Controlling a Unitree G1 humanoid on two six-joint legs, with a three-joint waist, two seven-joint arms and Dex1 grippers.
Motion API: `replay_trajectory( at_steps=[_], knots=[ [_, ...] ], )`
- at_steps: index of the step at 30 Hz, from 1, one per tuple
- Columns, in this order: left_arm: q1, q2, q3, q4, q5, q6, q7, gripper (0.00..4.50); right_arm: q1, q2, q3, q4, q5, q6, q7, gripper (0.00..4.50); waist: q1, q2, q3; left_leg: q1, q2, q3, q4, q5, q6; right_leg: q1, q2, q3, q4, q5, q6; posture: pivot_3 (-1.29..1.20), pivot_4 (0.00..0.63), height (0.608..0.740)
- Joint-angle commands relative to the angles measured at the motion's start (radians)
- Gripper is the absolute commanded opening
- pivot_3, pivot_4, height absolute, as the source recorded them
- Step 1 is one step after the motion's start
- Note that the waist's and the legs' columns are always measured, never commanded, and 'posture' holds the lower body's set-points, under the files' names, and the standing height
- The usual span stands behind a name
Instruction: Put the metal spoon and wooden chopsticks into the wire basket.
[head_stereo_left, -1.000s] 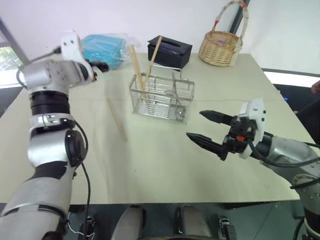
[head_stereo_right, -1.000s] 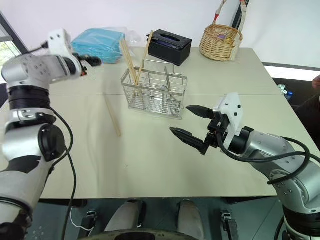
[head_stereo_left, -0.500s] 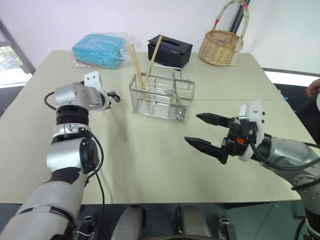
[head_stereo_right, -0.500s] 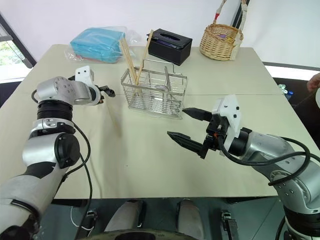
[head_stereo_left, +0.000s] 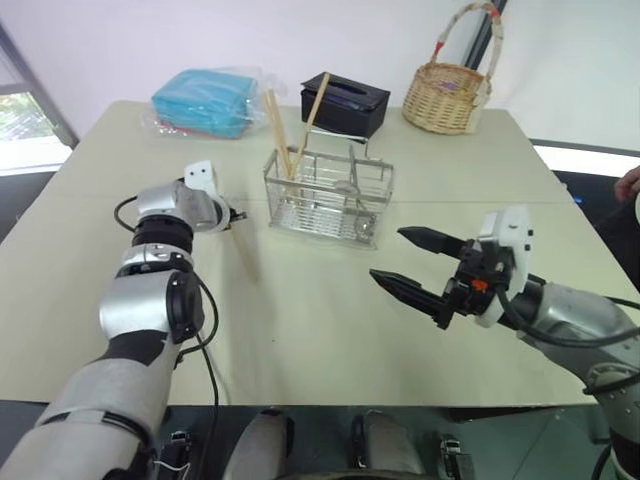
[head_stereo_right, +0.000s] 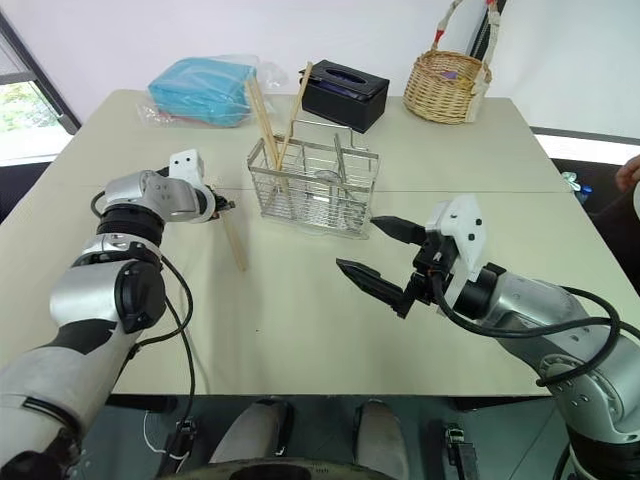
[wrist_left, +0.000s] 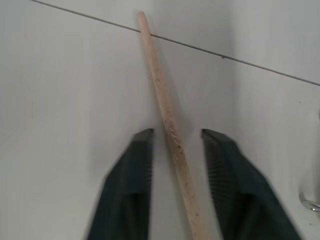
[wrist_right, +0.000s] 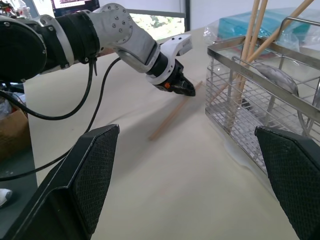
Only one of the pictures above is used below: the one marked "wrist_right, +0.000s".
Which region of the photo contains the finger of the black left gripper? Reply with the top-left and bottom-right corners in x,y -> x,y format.
172,84 -> 196,97
180,73 -> 196,94

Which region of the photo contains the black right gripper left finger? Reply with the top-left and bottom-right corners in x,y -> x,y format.
0,123 -> 121,240

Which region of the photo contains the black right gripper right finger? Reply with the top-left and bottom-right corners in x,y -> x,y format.
254,126 -> 320,240

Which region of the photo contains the wooden chopstick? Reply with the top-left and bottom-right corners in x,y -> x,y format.
226,0 -> 261,132
233,0 -> 269,106
211,0 -> 316,103
148,80 -> 203,141

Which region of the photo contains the metal spoon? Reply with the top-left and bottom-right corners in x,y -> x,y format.
253,61 -> 312,137

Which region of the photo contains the white shoe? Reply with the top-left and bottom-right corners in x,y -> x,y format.
0,188 -> 13,209

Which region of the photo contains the teal box in plastic wrap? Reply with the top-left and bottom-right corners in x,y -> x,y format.
203,8 -> 320,47

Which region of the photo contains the brown cardboard box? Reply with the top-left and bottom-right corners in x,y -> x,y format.
0,106 -> 30,162

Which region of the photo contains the cream tablecloth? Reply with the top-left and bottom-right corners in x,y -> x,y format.
23,26 -> 320,240

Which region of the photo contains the black computer monitor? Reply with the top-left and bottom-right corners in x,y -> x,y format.
51,0 -> 101,17

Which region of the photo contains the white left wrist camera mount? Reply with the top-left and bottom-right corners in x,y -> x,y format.
145,33 -> 194,87

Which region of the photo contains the dark vertical frame post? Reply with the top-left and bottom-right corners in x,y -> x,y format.
184,0 -> 192,33

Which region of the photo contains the metal wire basket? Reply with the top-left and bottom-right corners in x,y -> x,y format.
204,16 -> 320,176

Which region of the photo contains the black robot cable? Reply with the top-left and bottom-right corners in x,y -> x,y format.
0,58 -> 95,121
0,57 -> 122,182

